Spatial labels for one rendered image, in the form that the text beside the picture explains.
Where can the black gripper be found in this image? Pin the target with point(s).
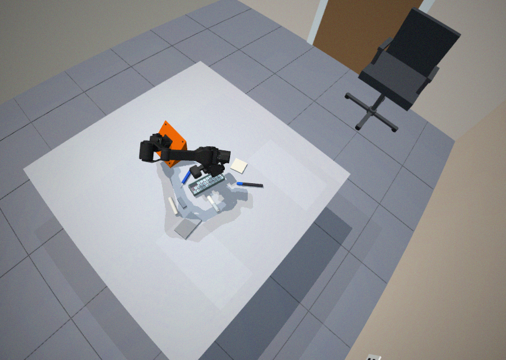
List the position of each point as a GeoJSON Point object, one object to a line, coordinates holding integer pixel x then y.
{"type": "Point", "coordinates": [196, 170]}

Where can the white cylinder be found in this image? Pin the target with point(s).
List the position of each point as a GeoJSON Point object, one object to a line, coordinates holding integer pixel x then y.
{"type": "Point", "coordinates": [213, 203]}
{"type": "Point", "coordinates": [173, 206]}

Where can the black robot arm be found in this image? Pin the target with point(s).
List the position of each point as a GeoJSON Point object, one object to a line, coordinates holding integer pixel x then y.
{"type": "Point", "coordinates": [208, 155]}

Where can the keyboard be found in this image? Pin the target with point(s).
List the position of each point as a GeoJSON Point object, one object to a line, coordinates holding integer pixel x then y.
{"type": "Point", "coordinates": [205, 183]}

